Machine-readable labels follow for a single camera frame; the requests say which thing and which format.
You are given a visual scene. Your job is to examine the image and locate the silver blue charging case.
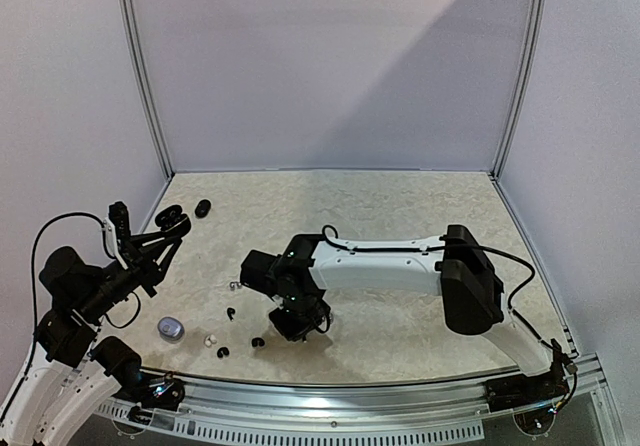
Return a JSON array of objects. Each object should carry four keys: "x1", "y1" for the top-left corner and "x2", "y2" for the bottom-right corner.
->
[{"x1": 157, "y1": 316, "x2": 185, "y2": 342}]

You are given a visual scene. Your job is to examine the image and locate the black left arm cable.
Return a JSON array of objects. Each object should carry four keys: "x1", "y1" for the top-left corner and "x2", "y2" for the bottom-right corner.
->
[{"x1": 29, "y1": 210, "x2": 144, "y2": 330}]

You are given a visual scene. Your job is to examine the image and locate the aluminium left corner post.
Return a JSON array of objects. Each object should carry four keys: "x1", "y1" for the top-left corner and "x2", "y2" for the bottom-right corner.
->
[{"x1": 119, "y1": 0, "x2": 175, "y2": 181}]

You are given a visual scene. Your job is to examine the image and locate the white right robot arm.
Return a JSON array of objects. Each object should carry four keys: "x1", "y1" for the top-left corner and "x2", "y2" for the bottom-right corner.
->
[{"x1": 239, "y1": 224, "x2": 577, "y2": 405}]

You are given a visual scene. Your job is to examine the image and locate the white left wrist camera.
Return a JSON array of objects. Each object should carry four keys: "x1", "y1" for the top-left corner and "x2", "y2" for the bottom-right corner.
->
[{"x1": 102, "y1": 201, "x2": 131, "y2": 269}]

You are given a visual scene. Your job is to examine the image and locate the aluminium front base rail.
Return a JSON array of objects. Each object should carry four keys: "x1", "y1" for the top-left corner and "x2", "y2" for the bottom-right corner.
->
[{"x1": 64, "y1": 350, "x2": 616, "y2": 440}]

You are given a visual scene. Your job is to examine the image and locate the white perforated cable tray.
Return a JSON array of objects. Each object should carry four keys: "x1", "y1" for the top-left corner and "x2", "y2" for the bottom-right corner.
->
[{"x1": 69, "y1": 399, "x2": 486, "y2": 445}]

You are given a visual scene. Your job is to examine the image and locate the small black closed case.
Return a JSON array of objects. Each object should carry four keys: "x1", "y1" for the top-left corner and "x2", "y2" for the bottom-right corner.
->
[{"x1": 194, "y1": 199, "x2": 211, "y2": 219}]

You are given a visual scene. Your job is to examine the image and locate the black ring earbud left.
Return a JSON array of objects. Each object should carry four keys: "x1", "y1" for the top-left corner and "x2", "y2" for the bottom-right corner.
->
[{"x1": 216, "y1": 347, "x2": 229, "y2": 359}]

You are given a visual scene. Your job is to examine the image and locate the glossy black earbud charging case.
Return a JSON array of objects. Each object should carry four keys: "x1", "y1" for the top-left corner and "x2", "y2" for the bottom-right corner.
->
[{"x1": 154, "y1": 204, "x2": 188, "y2": 231}]

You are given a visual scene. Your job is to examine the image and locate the black hook earbud left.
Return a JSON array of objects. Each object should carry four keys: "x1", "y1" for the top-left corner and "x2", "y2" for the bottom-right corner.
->
[{"x1": 226, "y1": 307, "x2": 236, "y2": 322}]

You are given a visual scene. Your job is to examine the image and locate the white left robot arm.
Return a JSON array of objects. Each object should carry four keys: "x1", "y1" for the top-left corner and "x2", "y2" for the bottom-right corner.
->
[{"x1": 1, "y1": 213, "x2": 191, "y2": 445}]

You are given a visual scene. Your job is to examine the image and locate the aluminium corner post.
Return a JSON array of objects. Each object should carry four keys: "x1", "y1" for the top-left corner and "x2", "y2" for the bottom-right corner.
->
[
  {"x1": 489, "y1": 0, "x2": 545, "y2": 183},
  {"x1": 119, "y1": 0, "x2": 175, "y2": 181}
]

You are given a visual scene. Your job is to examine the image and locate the aluminium right corner post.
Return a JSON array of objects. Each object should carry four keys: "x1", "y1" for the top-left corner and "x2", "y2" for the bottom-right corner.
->
[{"x1": 489, "y1": 0, "x2": 545, "y2": 183}]

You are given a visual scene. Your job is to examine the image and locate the white earbud lower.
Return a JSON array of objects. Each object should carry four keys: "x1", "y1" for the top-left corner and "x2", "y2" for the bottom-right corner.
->
[{"x1": 204, "y1": 335, "x2": 218, "y2": 348}]

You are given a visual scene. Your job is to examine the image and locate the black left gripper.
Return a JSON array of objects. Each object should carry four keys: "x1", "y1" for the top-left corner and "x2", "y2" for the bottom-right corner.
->
[{"x1": 76, "y1": 228, "x2": 181, "y2": 321}]

